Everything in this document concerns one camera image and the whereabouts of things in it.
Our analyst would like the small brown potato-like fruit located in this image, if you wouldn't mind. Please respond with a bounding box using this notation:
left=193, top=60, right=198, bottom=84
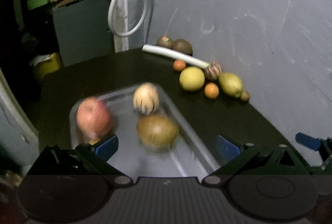
left=240, top=91, right=250, bottom=102

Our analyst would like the small orange mandarin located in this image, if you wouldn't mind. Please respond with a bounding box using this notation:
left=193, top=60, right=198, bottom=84
left=173, top=60, right=186, bottom=72

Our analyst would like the yellow round citrus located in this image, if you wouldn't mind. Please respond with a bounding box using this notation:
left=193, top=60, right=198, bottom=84
left=179, top=66, right=205, bottom=91

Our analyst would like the yellow container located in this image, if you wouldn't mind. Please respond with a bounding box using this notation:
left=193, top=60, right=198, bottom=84
left=30, top=52, right=62, bottom=79

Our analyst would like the plain brown kiwi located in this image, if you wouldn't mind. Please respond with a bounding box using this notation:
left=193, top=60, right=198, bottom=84
left=172, top=38, right=193, bottom=56

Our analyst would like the white leek stalk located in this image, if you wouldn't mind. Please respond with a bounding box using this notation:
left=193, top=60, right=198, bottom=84
left=142, top=44, right=210, bottom=69

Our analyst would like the yellow lemon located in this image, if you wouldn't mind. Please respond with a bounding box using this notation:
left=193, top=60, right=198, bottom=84
left=218, top=72, right=243, bottom=98

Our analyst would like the white door frame post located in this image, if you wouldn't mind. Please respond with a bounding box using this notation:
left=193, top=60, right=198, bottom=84
left=113, top=0, right=129, bottom=53

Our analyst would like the brown pear in tray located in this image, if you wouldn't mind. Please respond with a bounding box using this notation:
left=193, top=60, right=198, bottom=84
left=136, top=114, right=179, bottom=152

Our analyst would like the kiwi with sticker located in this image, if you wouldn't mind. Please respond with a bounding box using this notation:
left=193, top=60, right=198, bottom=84
left=156, top=36, right=173, bottom=49

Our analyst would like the striped pepino melon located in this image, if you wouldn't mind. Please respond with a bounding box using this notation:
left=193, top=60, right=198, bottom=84
left=133, top=83, right=160, bottom=115
left=204, top=61, right=222, bottom=81

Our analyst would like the red apple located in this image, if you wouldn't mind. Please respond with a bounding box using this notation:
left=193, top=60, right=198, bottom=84
left=77, top=97, right=114, bottom=140

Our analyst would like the green box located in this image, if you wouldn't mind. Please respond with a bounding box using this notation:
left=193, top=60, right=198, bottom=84
left=27, top=0, right=50, bottom=10

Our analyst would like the striped pepino melon in tray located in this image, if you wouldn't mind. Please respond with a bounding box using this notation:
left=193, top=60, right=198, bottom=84
left=133, top=83, right=160, bottom=115

